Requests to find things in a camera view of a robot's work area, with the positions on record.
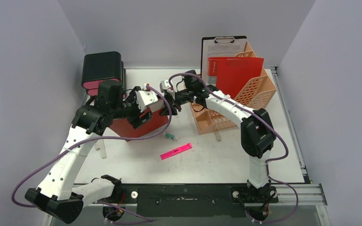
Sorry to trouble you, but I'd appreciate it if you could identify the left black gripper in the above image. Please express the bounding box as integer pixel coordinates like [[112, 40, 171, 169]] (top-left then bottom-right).
[[111, 88, 152, 128]]

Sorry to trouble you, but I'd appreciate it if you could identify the thick red binder folder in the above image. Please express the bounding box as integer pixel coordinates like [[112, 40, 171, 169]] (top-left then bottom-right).
[[109, 111, 168, 138]]

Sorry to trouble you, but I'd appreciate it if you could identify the black pink drawer unit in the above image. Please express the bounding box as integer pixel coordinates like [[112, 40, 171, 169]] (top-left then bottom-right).
[[81, 51, 126, 96]]

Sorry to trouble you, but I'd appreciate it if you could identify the thin red folder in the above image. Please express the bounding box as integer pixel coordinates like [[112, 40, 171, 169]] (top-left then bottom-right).
[[206, 57, 264, 98]]

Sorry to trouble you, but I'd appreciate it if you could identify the black clipboard with paper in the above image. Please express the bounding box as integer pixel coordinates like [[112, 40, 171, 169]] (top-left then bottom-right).
[[200, 35, 247, 80]]

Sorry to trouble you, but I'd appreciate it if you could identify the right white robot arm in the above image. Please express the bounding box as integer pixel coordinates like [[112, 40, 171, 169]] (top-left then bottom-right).
[[160, 70, 280, 203]]

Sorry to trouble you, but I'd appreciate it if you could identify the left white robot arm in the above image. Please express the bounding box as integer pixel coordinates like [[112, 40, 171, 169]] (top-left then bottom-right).
[[25, 80, 162, 224]]

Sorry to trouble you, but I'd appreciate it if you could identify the green white glue stick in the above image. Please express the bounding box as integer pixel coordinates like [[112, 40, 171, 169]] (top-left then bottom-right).
[[164, 132, 178, 141]]

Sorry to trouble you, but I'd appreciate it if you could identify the pink highlighter marker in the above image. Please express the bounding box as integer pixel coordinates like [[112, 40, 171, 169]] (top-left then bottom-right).
[[160, 143, 192, 160]]

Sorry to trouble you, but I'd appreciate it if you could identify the white plastic ruler piece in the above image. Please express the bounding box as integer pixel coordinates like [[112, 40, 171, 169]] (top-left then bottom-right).
[[94, 139, 107, 159]]

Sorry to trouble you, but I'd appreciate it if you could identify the small beige eraser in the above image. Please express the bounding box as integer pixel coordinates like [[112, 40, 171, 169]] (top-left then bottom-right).
[[214, 131, 222, 142]]

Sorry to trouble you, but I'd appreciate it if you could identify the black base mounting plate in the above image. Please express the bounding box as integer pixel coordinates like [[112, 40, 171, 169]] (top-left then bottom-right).
[[104, 184, 279, 218]]

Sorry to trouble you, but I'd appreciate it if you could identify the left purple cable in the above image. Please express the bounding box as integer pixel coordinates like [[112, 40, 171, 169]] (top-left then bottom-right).
[[11, 83, 173, 226]]

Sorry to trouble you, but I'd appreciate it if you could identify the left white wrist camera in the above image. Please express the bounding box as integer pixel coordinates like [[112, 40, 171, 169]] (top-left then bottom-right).
[[136, 90, 160, 112]]

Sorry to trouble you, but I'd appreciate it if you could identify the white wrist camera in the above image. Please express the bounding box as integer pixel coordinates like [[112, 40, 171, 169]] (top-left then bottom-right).
[[136, 90, 160, 112], [159, 80, 172, 93]]

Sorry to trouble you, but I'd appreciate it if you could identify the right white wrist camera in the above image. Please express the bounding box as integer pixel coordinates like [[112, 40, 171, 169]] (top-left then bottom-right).
[[159, 80, 172, 93]]

